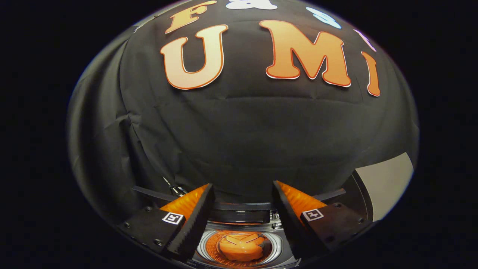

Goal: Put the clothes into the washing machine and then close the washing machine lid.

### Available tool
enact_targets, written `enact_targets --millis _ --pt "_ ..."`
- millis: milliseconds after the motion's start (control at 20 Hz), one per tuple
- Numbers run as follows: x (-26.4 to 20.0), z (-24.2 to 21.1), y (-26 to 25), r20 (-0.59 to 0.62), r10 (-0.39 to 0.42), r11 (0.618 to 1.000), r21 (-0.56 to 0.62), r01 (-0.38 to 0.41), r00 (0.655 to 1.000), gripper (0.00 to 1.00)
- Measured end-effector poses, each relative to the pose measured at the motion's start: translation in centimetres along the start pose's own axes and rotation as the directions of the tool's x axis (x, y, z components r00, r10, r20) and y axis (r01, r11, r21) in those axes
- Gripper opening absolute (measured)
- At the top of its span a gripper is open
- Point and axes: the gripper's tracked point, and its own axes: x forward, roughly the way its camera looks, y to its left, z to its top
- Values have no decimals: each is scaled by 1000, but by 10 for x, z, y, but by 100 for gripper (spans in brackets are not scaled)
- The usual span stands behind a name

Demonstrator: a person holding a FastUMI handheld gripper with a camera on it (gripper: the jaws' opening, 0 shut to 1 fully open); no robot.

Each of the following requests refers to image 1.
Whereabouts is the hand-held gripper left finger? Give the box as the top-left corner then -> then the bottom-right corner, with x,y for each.
118,183 -> 216,259

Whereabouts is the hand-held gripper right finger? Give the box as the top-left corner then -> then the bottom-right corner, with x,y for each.
271,181 -> 374,259

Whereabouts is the dark washing machine lid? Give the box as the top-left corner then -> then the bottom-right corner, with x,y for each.
207,202 -> 277,225

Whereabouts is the black backdrop cloth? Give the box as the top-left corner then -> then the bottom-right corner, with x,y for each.
67,0 -> 419,225

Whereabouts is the metal hose fitting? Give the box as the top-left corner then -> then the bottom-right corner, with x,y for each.
162,177 -> 188,198

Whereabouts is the dark top-load washing machine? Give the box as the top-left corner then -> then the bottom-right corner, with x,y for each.
132,170 -> 375,269

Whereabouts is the yellow polo shirt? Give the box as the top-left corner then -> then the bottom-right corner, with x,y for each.
218,232 -> 266,262

